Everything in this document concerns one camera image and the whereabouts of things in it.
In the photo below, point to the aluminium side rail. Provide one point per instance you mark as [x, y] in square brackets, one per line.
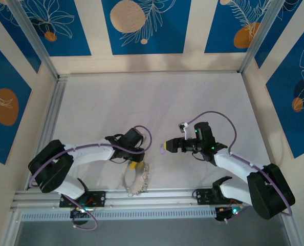
[55, 102]

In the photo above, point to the metal keyring holder with rings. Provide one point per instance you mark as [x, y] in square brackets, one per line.
[145, 175]

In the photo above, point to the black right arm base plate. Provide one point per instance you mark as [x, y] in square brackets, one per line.
[204, 197]

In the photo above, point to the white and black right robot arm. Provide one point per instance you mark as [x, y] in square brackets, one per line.
[234, 164]

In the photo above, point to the aluminium back rail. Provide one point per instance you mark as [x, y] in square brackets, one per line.
[141, 74]

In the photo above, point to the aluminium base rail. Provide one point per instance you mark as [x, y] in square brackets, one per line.
[147, 198]

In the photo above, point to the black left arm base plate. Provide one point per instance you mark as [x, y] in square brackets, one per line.
[98, 198]

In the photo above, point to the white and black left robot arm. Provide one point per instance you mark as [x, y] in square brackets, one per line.
[90, 152]

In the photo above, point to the left base electronics board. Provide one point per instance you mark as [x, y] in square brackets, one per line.
[81, 211]

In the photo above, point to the base electronics board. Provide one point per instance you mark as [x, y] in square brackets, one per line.
[228, 211]
[81, 211]

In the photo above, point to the small purple-headed key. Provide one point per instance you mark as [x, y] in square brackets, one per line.
[162, 151]

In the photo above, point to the aluminium frame post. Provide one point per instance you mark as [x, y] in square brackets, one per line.
[259, 38]
[37, 46]

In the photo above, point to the aluminium corner rail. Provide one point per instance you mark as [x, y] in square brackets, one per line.
[294, 233]
[10, 228]

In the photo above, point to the right base electronics board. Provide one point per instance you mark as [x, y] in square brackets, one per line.
[228, 211]

